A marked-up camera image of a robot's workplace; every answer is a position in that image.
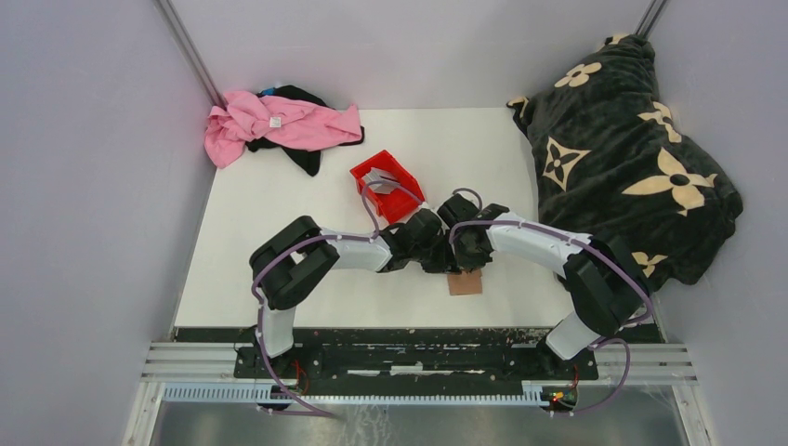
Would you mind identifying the red plastic bin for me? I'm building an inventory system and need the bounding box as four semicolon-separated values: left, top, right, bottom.
349;151;426;223

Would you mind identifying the tan leather card holder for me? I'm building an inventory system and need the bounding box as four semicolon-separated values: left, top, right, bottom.
446;269;483;296

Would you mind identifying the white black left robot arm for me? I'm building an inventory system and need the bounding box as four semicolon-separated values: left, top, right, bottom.
249;209;460;378

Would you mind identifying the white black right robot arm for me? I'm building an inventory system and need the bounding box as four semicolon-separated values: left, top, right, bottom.
437;195;653;379

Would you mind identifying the stack of credit cards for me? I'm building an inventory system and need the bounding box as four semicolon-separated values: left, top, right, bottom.
361;167;400;195

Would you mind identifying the black garment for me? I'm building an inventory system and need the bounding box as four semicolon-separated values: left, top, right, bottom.
234;85;365;177

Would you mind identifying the black floral blanket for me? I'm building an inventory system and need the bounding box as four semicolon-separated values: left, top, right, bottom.
507;34;743;289

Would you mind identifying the pink cloth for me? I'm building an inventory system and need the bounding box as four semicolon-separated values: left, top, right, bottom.
204;90;363;168

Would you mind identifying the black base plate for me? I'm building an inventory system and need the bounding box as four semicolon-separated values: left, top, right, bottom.
234;328;599;381

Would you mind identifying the aluminium rail frame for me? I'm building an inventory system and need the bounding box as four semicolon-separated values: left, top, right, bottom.
122;342;712;445

